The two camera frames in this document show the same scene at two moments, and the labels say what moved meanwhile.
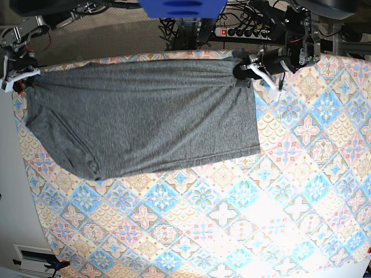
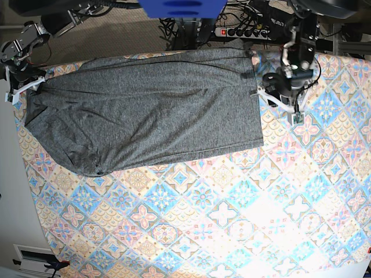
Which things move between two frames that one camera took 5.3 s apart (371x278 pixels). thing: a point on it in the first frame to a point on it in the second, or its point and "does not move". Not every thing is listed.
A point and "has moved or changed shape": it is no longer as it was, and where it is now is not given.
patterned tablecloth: [301, 208] does not move
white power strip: [243, 33] does not move
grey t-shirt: [95, 119] has moved or changed shape
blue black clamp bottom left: [54, 264] does not move
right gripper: [274, 61] to [283, 86]
